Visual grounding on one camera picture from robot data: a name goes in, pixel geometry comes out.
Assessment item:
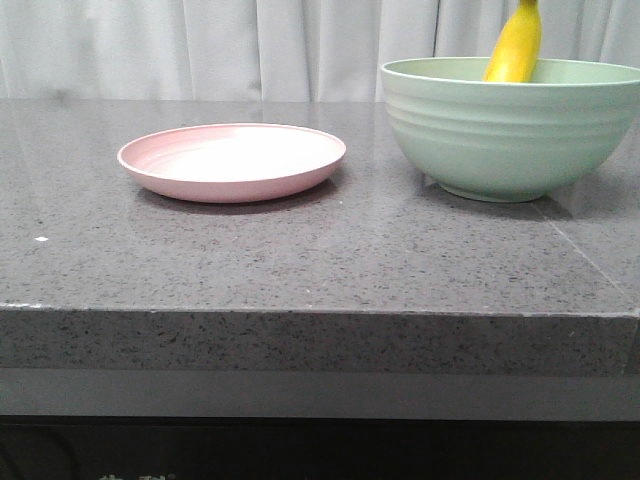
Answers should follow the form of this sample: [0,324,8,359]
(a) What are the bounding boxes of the yellow banana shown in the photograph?
[482,0,542,83]

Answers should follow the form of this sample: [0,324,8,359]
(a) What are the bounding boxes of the green bowl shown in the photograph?
[381,57,639,202]

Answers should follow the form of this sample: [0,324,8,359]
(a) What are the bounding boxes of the pink plate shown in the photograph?
[117,123,346,203]

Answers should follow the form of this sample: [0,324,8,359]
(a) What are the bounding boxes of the white curtain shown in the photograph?
[0,0,640,104]

